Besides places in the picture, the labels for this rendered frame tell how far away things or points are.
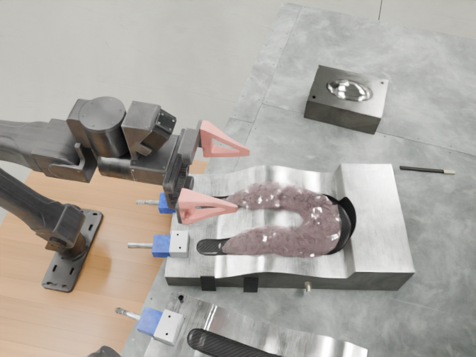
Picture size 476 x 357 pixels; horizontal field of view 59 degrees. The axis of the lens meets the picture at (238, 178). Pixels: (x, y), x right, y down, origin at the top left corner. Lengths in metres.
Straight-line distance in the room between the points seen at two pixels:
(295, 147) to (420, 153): 0.33
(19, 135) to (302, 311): 0.63
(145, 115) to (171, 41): 2.24
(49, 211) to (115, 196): 0.24
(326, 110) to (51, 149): 0.76
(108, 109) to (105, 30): 2.39
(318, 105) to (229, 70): 1.42
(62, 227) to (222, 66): 1.83
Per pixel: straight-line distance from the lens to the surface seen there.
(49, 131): 0.65
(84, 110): 0.56
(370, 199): 0.95
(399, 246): 0.92
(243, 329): 0.83
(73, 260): 1.02
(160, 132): 0.52
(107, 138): 0.55
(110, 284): 0.99
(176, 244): 0.90
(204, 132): 0.60
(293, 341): 0.81
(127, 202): 1.07
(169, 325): 0.81
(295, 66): 1.35
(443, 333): 1.01
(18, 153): 0.66
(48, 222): 0.88
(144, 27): 2.89
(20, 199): 0.86
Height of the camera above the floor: 1.69
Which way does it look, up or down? 57 degrees down
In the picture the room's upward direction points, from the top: straight up
